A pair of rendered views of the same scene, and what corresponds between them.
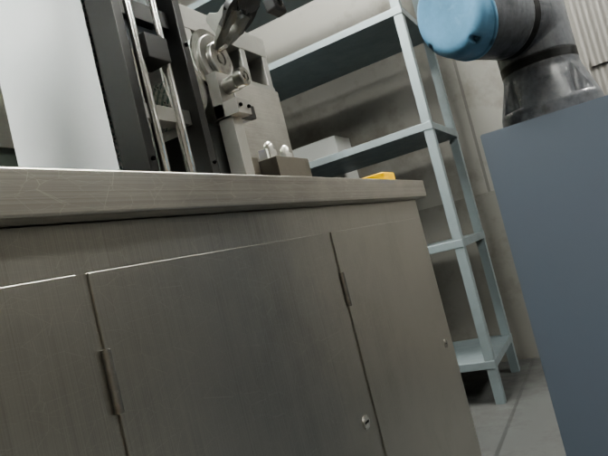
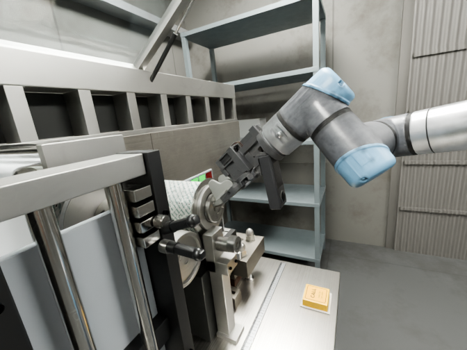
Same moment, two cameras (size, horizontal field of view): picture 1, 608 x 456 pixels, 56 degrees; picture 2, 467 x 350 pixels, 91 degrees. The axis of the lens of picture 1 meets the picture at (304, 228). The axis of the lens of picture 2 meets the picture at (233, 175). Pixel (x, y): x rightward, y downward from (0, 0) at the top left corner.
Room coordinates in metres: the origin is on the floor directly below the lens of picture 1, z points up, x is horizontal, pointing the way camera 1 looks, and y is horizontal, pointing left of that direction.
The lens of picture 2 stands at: (0.67, 0.03, 1.47)
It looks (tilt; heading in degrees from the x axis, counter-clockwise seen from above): 14 degrees down; 0
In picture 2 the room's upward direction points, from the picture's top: 6 degrees counter-clockwise
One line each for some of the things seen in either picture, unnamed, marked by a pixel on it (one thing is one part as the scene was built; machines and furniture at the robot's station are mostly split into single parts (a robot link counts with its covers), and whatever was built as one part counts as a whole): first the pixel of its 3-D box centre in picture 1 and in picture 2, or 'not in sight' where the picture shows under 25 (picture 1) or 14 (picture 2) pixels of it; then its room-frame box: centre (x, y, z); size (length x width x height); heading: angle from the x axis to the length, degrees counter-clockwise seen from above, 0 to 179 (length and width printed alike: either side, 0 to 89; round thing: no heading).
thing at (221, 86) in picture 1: (241, 141); (225, 285); (1.17, 0.08, 1.05); 0.06 x 0.05 x 0.31; 62
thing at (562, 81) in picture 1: (546, 90); not in sight; (0.89, -0.43, 0.95); 0.15 x 0.15 x 0.10
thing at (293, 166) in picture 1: (230, 191); (207, 246); (1.45, 0.16, 1.00); 0.40 x 0.16 x 0.06; 62
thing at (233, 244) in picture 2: (241, 77); (233, 244); (1.15, 0.05, 1.18); 0.04 x 0.02 x 0.04; 152
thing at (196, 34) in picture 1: (213, 61); (209, 206); (1.22, 0.10, 1.25); 0.15 x 0.01 x 0.15; 152
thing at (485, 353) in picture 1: (341, 184); (260, 151); (2.92, -0.24, 1.12); 1.16 x 0.51 x 2.23; 63
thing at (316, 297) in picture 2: (375, 181); (315, 296); (1.25, -0.18, 0.91); 0.07 x 0.07 x 0.02; 62
